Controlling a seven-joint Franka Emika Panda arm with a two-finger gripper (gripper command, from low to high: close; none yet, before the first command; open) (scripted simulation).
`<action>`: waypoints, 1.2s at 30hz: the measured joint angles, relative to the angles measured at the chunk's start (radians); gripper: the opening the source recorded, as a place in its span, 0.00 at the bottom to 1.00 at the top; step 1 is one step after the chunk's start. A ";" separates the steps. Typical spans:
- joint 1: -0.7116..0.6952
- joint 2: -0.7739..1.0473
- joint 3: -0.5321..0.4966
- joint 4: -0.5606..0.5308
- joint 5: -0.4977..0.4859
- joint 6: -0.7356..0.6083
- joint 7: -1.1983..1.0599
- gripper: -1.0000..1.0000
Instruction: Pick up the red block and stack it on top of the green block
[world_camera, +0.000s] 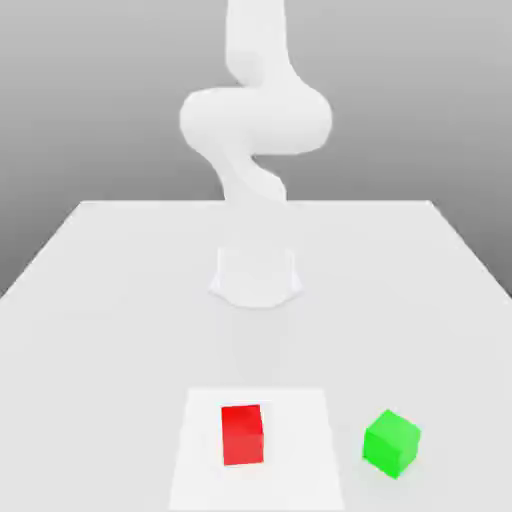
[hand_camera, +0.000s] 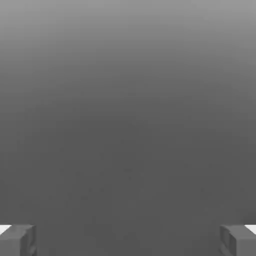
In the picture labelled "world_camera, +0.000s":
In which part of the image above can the small red cube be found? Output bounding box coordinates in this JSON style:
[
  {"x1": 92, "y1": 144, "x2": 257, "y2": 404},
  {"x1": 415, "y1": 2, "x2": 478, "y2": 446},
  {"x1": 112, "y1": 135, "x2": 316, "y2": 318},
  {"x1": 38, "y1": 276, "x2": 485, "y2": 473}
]
[{"x1": 220, "y1": 403, "x2": 266, "y2": 468}]

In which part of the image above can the small green cube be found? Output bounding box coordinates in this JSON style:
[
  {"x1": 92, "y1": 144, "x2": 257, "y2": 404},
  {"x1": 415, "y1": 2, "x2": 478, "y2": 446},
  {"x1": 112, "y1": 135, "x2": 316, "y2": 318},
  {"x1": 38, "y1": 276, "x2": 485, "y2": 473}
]
[{"x1": 361, "y1": 408, "x2": 422, "y2": 480}]

